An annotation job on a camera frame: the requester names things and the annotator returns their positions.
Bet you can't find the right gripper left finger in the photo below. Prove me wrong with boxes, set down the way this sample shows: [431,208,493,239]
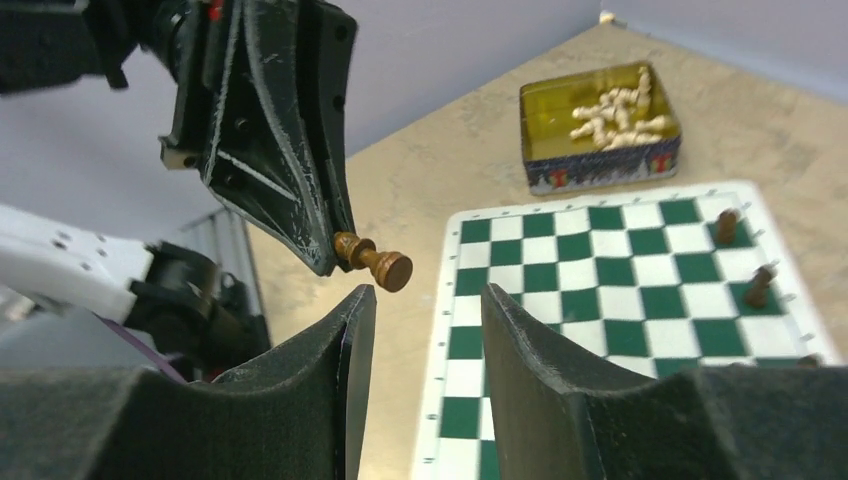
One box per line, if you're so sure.
[1,285,377,479]

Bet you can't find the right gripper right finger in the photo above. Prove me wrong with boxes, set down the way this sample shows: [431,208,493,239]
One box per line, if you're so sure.
[481,284,847,480]

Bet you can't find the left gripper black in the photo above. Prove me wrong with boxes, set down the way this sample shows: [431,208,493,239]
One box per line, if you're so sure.
[79,1,357,276]

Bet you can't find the brown chess piece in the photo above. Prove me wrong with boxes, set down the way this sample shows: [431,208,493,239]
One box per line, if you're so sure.
[744,265,774,309]
[714,209,739,245]
[334,232,413,293]

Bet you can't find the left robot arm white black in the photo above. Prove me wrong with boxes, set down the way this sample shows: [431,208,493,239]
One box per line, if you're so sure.
[1,1,358,371]

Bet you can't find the green white chess mat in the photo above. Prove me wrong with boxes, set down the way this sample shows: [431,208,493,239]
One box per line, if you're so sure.
[411,180,842,479]

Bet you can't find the gold tin white pieces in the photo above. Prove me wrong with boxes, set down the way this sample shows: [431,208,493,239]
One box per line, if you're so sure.
[519,60,682,196]

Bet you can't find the white chess pieces pile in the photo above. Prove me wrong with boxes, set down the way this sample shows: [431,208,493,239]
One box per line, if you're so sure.
[569,66,675,150]

